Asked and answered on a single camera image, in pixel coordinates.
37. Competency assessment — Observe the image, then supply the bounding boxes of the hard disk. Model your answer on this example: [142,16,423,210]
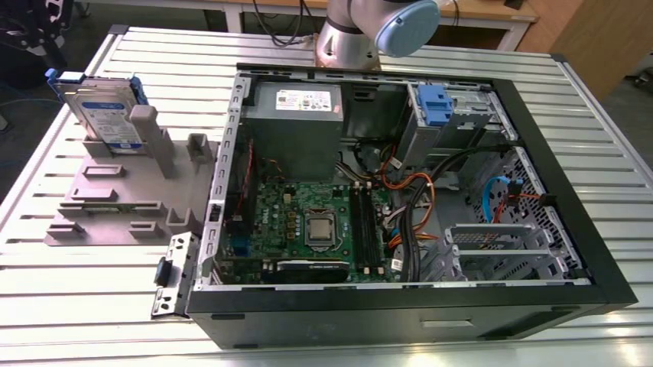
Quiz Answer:
[44,67,150,156]

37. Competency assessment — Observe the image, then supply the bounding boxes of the red yellow power wire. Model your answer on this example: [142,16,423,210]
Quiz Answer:
[502,190,558,208]

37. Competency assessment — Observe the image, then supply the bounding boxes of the grey parts rack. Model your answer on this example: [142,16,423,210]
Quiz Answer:
[43,106,219,248]

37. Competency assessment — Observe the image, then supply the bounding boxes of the grey power supply unit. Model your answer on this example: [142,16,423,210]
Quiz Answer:
[243,80,343,184]

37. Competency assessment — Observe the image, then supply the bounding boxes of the green motherboard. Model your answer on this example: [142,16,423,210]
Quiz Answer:
[218,181,405,284]

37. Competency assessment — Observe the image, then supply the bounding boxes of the black lock knob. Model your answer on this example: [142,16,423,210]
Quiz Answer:
[154,257,175,287]

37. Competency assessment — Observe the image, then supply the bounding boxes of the silver CPU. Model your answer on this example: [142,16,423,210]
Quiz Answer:
[310,218,335,239]

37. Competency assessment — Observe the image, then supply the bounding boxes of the CPU socket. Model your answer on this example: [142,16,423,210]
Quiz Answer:
[303,207,342,254]

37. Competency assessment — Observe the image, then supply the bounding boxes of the blue drive latch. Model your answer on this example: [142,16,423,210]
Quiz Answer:
[415,84,454,128]

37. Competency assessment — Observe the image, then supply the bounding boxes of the black RAM slot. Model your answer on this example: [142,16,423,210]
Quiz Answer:
[349,182,373,275]
[363,182,387,275]

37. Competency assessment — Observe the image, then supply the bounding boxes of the metal drive cage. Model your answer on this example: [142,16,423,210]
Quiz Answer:
[395,80,516,169]

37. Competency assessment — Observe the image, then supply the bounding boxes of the black graphics card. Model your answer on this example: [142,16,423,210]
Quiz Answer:
[214,258,354,285]

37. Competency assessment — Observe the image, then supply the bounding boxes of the black PC case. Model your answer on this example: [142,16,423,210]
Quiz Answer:
[186,63,638,351]

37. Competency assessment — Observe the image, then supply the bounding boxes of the wooden cabinet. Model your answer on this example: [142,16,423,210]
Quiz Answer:
[514,0,653,102]

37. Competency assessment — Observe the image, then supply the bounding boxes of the black chair base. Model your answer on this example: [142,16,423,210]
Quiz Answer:
[622,57,653,87]

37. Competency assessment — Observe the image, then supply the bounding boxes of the blue floor cable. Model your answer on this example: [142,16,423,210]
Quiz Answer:
[0,97,71,115]

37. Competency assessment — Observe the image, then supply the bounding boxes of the black base cable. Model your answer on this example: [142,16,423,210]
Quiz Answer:
[253,0,318,47]

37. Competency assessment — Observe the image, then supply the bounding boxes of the metal case bracket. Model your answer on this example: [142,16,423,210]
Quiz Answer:
[150,231,204,320]

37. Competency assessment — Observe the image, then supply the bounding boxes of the black yellow wire bundle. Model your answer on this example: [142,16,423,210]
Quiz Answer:
[335,139,399,184]

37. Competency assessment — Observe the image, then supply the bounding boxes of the orange wire bundle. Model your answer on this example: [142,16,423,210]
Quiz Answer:
[382,171,441,242]

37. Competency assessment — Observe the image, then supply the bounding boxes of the black cable bundle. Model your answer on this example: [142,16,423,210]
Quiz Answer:
[401,145,514,282]

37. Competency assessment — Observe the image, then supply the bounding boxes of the wooden desk white frame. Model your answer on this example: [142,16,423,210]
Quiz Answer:
[203,0,542,53]

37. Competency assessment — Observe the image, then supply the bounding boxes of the blue data wire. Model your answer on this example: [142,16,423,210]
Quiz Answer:
[481,174,513,225]

